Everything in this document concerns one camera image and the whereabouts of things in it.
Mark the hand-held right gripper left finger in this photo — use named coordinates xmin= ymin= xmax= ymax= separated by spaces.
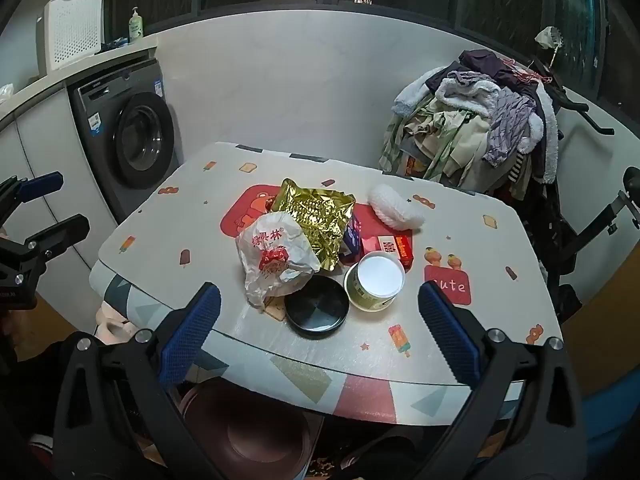
xmin=52 ymin=282 xmax=223 ymax=480

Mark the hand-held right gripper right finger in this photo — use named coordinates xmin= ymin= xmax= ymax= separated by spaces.
xmin=417 ymin=282 xmax=587 ymax=480

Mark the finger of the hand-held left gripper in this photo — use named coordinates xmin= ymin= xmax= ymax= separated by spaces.
xmin=22 ymin=214 xmax=91 ymax=262
xmin=0 ymin=171 xmax=65 ymax=221

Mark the small blue box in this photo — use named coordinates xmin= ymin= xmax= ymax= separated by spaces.
xmin=341 ymin=215 xmax=363 ymax=256

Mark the blue plastic bin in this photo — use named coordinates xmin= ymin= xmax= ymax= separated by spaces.
xmin=580 ymin=390 xmax=640 ymax=466

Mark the pale pink plastic object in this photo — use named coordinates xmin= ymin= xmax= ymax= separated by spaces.
xmin=95 ymin=300 xmax=138 ymax=346

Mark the paper cup with white lid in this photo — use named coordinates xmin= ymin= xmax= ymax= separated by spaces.
xmin=344 ymin=251 xmax=406 ymax=313

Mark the red cigarette box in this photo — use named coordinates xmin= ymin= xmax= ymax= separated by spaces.
xmin=377 ymin=234 xmax=416 ymax=267

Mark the grey washing machine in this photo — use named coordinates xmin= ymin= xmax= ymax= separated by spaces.
xmin=67 ymin=57 xmax=182 ymax=223

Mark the white plastic bag red print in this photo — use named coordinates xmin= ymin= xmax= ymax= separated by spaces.
xmin=236 ymin=211 xmax=322 ymax=310

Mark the black round lid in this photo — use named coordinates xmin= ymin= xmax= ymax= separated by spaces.
xmin=284 ymin=275 xmax=350 ymax=340

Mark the printed tablecloth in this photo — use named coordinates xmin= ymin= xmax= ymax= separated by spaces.
xmin=89 ymin=141 xmax=565 ymax=426

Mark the white foam net sleeve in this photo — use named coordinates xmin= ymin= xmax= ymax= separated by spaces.
xmin=367 ymin=184 xmax=427 ymax=228

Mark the black exercise bike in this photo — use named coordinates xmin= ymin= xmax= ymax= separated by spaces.
xmin=500 ymin=30 xmax=640 ymax=311

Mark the white perforated basket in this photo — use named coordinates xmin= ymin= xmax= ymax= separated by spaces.
xmin=36 ymin=0 xmax=106 ymax=77

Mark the gold foil bag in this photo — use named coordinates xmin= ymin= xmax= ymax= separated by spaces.
xmin=265 ymin=178 xmax=357 ymax=273

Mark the hand soap pump bottle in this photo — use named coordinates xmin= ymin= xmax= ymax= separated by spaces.
xmin=128 ymin=6 xmax=145 ymax=45

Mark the pile of clothes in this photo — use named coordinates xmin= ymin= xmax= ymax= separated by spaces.
xmin=379 ymin=49 xmax=563 ymax=196

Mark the white crumpled cloth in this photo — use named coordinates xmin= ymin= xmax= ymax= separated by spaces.
xmin=534 ymin=25 xmax=562 ymax=51

